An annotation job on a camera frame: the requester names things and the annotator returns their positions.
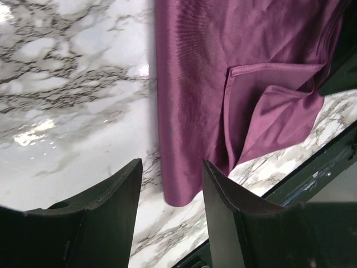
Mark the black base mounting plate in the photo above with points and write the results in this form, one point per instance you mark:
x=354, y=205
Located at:
x=300, y=186

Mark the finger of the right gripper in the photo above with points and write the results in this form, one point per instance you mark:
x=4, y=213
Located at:
x=342, y=75

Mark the purple cloth napkin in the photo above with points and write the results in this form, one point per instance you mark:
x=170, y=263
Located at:
x=237, y=80

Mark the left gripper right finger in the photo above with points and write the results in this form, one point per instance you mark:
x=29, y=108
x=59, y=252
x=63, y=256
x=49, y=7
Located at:
x=246, y=230

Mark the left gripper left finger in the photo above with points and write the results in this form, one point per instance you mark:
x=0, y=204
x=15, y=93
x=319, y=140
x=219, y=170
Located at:
x=91, y=229

